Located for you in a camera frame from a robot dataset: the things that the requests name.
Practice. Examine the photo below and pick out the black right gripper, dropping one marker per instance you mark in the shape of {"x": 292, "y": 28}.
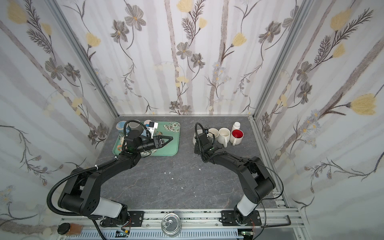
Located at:
{"x": 200, "y": 137}

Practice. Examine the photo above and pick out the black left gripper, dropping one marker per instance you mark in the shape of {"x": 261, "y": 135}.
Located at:
{"x": 157, "y": 139}

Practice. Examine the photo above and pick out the beige mug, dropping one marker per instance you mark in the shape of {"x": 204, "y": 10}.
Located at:
{"x": 194, "y": 138}

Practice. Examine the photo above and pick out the green plastic tray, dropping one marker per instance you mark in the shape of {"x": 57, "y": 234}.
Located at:
{"x": 171, "y": 129}

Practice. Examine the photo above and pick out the white cream mug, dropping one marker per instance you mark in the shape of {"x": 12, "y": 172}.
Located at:
{"x": 224, "y": 136}

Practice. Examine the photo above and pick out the white mug with red inside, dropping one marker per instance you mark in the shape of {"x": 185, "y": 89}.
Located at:
{"x": 236, "y": 137}

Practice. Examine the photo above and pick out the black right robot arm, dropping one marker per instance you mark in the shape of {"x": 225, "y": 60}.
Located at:
{"x": 255, "y": 178}

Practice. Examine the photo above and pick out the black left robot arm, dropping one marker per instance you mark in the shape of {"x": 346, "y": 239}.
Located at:
{"x": 79, "y": 194}

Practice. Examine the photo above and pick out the tall dark grey mug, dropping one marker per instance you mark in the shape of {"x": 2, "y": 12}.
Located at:
{"x": 136, "y": 125}

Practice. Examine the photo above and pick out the blue mug with brown rim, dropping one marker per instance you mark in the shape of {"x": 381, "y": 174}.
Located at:
{"x": 120, "y": 126}

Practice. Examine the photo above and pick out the white plastic bottle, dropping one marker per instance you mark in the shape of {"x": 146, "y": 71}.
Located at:
{"x": 236, "y": 126}

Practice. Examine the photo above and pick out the round metal lid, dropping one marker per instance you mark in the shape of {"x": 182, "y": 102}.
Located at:
{"x": 171, "y": 225}

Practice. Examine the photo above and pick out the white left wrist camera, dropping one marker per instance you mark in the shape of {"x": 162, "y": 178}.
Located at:
{"x": 152, "y": 126}

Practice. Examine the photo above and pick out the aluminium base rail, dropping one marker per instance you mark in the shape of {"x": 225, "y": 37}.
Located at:
{"x": 197, "y": 225}

